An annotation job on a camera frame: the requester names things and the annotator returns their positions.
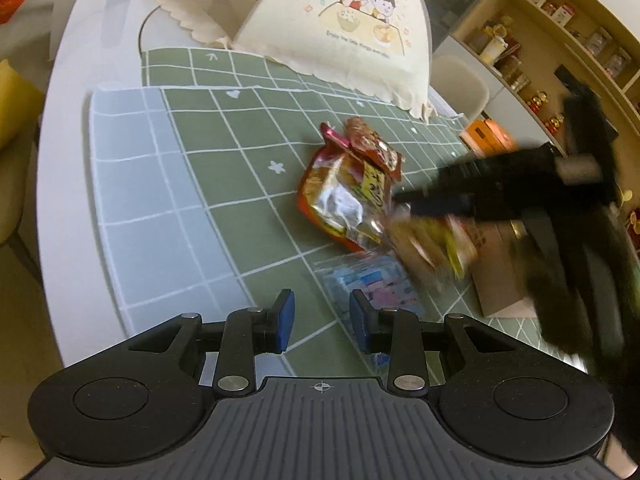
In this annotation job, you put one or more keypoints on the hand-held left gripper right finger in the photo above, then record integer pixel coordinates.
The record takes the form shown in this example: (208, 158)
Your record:
(359, 317)

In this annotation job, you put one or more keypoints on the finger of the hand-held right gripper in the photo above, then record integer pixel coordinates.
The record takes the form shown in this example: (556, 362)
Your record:
(465, 174)
(440, 204)

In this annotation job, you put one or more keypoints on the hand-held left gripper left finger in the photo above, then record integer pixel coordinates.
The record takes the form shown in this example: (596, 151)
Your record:
(285, 321)

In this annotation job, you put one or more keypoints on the blue clear snack packet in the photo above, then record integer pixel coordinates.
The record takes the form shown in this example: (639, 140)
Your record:
(370, 280)

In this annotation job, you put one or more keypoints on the brown yellow snack packet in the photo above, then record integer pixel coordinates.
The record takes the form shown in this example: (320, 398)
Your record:
(430, 250)

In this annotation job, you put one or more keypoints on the pink cardboard box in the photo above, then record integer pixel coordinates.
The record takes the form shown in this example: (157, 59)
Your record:
(500, 275)

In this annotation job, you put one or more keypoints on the dark red snack packet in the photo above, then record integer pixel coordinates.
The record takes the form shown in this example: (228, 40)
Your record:
(372, 145)

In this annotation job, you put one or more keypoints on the large orange snack packet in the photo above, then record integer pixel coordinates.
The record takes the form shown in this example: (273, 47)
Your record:
(330, 200)

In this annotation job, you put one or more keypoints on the pink-red snack packet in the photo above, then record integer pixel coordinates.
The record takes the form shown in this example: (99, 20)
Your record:
(334, 136)

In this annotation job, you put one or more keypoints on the glass jar of snacks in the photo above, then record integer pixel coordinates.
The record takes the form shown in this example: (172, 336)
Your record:
(515, 72)

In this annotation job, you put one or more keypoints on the orange box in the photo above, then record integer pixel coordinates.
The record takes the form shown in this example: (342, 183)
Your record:
(487, 137)

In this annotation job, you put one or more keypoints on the beige dining chair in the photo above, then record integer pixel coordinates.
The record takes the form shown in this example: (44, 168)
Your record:
(457, 85)

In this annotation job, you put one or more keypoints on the gold figurine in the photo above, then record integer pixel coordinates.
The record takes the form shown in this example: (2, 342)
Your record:
(537, 102)
(555, 125)

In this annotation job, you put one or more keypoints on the white bottle with yellow lid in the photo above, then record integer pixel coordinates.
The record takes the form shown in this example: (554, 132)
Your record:
(492, 45)

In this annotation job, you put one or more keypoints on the wooden shelf cabinet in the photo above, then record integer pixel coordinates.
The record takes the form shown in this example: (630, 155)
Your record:
(540, 45)

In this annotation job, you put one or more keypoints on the clear glass jar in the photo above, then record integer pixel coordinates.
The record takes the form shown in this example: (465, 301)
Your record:
(617, 62)
(597, 42)

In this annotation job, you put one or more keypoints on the green checked table mat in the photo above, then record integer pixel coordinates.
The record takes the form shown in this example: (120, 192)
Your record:
(240, 140)

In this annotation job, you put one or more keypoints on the grey checked table mat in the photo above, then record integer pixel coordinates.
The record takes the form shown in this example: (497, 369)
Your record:
(135, 185)

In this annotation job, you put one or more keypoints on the cream cartoon food cover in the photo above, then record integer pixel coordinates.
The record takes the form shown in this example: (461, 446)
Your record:
(320, 20)

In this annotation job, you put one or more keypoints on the yellow seat cushion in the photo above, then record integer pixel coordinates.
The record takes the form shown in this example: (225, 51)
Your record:
(17, 102)

